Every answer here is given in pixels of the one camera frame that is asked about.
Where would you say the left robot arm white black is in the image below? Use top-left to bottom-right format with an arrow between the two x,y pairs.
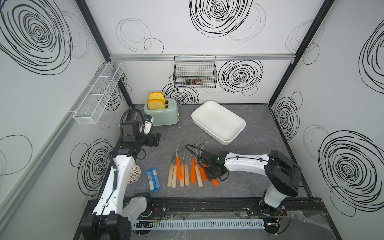
79,133 -> 161,240

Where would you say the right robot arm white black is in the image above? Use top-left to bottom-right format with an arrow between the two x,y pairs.
197,150 -> 304,210

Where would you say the white rectangular storage box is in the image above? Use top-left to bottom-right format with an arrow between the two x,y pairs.
191,101 -> 246,145

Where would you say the white round sink strainer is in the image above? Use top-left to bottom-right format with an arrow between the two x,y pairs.
127,165 -> 142,185

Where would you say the blue snack packet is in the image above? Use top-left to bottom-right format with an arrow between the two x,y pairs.
146,168 -> 161,192

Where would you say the front yellow toast slice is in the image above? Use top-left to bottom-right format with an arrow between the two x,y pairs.
147,99 -> 166,110

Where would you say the yellow toast slice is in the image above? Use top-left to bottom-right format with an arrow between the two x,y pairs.
148,92 -> 165,102
147,99 -> 166,110

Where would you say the mint green toaster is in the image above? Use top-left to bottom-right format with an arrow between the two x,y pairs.
144,99 -> 180,127

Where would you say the rear yellow toast slice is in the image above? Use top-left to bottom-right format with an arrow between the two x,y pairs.
148,92 -> 165,102

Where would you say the small jar in basket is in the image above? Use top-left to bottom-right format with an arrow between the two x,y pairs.
186,79 -> 204,86

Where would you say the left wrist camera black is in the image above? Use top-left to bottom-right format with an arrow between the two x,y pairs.
121,121 -> 142,136

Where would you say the wooden handle sickle right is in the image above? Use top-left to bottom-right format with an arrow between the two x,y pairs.
195,142 -> 203,188

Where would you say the wooden handle sickle far left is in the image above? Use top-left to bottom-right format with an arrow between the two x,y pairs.
167,152 -> 175,188

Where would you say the white mesh wall shelf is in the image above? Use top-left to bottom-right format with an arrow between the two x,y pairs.
73,62 -> 124,124

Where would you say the white slotted cable duct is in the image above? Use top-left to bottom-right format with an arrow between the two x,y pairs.
132,219 -> 265,231

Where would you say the black wire wall basket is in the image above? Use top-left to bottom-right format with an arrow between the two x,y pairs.
173,55 -> 218,88

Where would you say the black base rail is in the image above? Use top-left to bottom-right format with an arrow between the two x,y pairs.
86,196 -> 326,217

